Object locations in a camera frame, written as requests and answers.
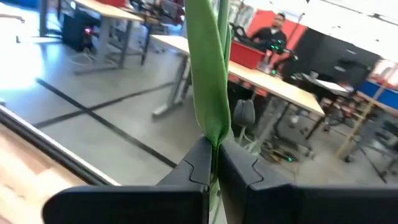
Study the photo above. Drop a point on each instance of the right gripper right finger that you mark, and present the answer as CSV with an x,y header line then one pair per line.
x,y
280,205

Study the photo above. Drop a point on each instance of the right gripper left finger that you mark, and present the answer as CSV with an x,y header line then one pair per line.
x,y
140,205

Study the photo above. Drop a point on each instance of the dark red artificial tulip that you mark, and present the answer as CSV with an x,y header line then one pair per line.
x,y
208,77

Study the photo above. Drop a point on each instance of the light wooden stand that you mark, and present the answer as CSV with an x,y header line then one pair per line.
x,y
358,124

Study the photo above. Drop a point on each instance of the light wooden desk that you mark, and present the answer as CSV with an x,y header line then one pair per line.
x,y
109,9
280,87

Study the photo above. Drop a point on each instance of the red plastic bin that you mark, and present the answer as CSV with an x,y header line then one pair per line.
x,y
245,54

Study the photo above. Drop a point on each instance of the person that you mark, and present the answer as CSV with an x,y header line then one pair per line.
x,y
267,34

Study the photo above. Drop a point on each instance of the orange partition panel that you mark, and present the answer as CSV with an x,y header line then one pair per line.
x,y
295,34

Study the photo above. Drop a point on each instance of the black computer tower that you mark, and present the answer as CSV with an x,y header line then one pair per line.
x,y
73,28

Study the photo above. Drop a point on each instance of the black aluminium table frame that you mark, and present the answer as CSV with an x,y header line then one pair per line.
x,y
46,146

